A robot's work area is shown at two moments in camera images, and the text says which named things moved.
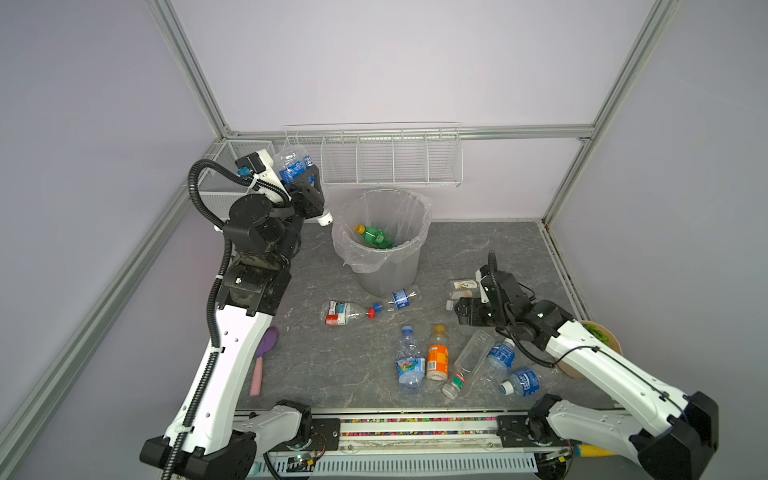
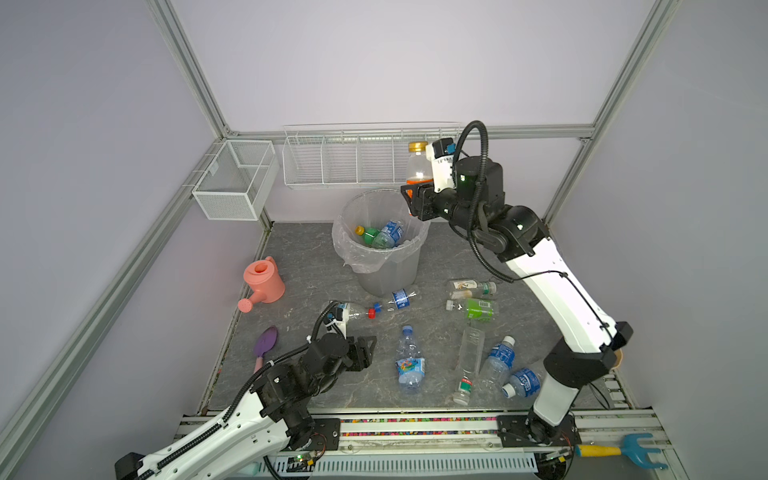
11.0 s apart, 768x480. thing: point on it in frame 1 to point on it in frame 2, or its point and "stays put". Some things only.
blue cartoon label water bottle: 409,362 stays put
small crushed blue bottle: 401,298 stays put
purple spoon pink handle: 267,341 stays put
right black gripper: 462,312 to 426,207
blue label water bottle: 499,364 stays put
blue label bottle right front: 525,382 stays put
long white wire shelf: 419,154 stays put
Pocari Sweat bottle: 292,160 to 395,229
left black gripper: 311,200 to 361,357
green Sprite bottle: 376,237 stays put
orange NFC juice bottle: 438,354 to 419,168
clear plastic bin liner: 404,214 stays put
